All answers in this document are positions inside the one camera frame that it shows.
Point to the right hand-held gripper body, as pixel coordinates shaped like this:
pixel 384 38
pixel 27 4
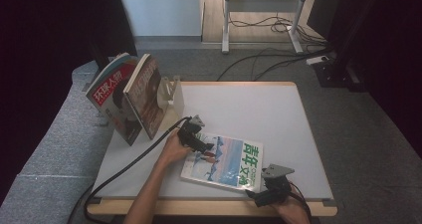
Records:
pixel 278 190

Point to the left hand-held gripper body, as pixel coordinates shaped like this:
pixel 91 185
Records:
pixel 190 134

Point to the white green-lettered magazine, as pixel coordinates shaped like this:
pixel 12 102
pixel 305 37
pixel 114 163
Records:
pixel 229 161

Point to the beige expandable book rack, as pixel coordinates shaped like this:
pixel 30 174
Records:
pixel 177 98

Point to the red-brown cover magazine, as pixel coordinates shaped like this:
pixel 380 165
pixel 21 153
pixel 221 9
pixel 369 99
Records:
pixel 147 98

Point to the portrait cover magazine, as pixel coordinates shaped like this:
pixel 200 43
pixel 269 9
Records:
pixel 109 98

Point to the person's left hand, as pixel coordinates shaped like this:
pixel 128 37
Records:
pixel 174 151

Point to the person's right hand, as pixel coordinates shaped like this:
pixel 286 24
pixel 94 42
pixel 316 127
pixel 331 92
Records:
pixel 293 214

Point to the white power strip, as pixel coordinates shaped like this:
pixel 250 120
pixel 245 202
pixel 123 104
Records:
pixel 316 60

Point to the dark curtain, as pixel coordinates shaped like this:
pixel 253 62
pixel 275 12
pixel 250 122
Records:
pixel 398 68

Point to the black stand with base plate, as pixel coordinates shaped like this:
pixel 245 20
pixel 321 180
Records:
pixel 99 54
pixel 331 74

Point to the white metal desk frame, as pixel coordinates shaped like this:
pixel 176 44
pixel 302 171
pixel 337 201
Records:
pixel 262 5

